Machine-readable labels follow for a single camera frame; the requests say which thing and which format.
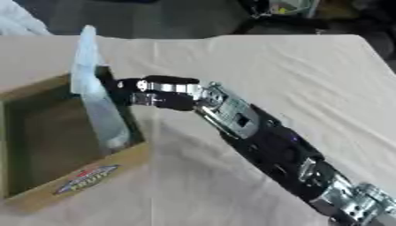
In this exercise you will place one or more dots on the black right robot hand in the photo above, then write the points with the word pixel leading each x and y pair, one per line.
pixel 170 101

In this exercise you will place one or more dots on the clear plastic bottle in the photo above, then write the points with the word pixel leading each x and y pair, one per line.
pixel 98 97

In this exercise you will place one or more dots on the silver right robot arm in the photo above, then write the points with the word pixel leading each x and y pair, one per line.
pixel 268 141

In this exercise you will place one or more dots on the tan cardboard box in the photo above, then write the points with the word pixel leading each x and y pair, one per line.
pixel 56 138

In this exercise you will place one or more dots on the dark cluttered equipment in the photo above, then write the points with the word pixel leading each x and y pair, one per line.
pixel 288 11

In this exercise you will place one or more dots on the white cloth bundle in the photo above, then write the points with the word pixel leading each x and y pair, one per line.
pixel 15 20

